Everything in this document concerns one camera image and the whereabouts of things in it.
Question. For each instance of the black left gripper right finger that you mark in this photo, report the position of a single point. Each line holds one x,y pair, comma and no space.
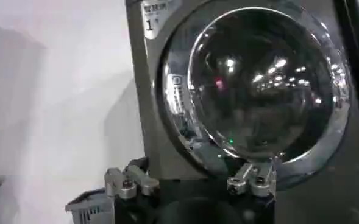
255,179

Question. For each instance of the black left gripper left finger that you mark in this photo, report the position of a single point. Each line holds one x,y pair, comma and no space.
127,182

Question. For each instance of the grey laundry basket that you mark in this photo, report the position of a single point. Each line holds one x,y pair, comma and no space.
90,207

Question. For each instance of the grey dryer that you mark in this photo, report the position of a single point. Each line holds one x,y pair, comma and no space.
154,121

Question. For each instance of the round glass dryer door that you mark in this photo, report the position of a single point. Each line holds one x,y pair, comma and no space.
252,88

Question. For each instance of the white number label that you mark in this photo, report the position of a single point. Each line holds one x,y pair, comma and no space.
154,16

